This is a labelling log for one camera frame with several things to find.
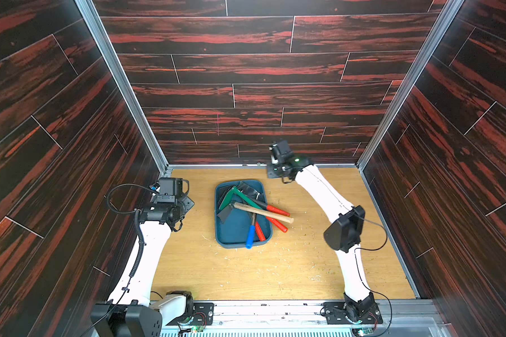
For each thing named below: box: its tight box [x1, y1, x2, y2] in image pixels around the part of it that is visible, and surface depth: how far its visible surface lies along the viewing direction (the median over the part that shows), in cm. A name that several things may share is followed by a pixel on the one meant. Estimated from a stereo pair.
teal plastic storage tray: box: [214, 179, 273, 249], surface depth 98 cm
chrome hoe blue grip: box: [245, 212, 257, 250], surface depth 84 cm
